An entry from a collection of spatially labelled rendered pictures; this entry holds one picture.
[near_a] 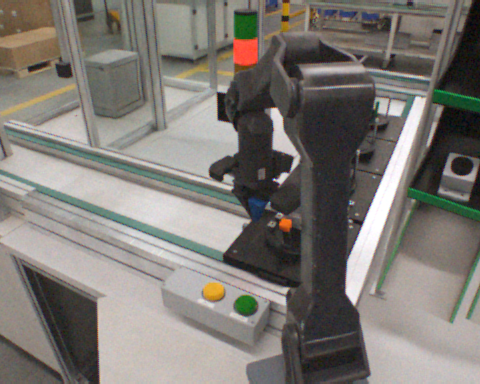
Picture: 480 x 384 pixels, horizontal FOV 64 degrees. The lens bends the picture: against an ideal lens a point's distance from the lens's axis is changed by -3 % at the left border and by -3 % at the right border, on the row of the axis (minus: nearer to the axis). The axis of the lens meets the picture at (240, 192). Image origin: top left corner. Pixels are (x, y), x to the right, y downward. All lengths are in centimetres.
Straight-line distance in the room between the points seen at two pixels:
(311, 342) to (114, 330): 53
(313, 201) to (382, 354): 54
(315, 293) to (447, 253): 41
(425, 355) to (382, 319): 11
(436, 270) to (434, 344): 19
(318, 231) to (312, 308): 9
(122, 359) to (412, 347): 57
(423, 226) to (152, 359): 57
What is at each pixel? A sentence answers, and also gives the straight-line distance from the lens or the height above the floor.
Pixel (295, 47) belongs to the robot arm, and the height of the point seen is 145.
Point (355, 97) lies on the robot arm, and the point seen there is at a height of 143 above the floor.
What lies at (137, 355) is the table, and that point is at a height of 86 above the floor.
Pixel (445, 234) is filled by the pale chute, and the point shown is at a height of 109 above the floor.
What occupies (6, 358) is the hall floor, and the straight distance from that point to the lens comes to 211.
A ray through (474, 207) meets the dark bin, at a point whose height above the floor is 120.
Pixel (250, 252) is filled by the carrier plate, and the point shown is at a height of 97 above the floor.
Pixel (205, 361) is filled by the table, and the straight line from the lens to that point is 82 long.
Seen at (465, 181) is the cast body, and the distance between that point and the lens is 64.
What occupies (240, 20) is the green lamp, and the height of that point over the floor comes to 140.
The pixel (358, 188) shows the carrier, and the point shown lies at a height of 97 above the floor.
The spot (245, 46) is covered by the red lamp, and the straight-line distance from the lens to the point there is 87.
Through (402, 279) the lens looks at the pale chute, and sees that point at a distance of 79.
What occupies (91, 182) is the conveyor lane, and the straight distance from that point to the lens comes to 127.
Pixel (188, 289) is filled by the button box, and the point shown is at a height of 96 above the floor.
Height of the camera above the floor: 154
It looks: 33 degrees down
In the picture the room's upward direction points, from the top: straight up
